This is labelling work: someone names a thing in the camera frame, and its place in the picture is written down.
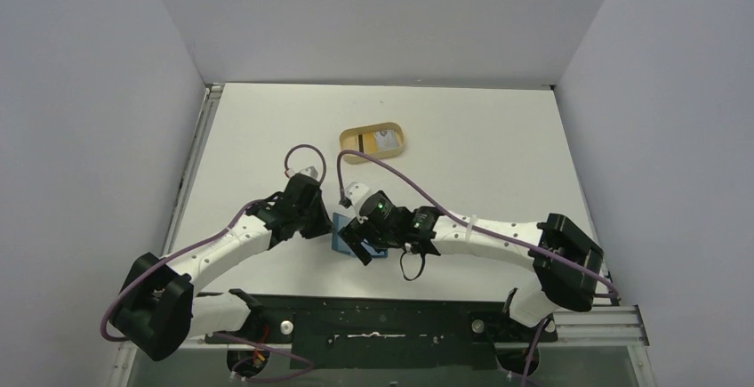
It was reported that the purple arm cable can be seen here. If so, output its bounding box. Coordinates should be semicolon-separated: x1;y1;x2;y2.
335;149;621;387
99;143;329;384

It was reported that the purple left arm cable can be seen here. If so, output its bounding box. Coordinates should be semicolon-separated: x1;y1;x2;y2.
99;143;329;384

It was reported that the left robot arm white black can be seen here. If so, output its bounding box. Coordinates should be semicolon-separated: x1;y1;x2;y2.
100;173;333;361

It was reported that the grey card in tray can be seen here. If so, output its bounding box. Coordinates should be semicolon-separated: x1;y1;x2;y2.
374;129;403;152

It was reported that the beige oval tray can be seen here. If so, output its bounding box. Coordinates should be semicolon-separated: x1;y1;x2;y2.
339;122;405;159

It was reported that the blue leather card holder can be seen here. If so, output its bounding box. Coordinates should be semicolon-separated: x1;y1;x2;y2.
329;212;391;261

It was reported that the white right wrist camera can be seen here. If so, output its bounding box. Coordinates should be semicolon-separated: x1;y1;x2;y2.
339;181;373;211

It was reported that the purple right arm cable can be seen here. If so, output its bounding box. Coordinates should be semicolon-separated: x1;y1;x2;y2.
335;149;621;387

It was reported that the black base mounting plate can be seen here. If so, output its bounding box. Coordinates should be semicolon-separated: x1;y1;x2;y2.
231;294;557;370

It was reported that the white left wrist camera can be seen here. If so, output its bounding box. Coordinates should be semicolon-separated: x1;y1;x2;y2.
285;165;319;181

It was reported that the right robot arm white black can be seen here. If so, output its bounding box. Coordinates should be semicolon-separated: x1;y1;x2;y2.
338;191;604;340

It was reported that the yellow card in tray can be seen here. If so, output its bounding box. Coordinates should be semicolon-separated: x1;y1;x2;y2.
356;132;381;154

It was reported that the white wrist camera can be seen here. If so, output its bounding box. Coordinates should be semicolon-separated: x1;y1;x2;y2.
339;181;373;211
285;165;319;181

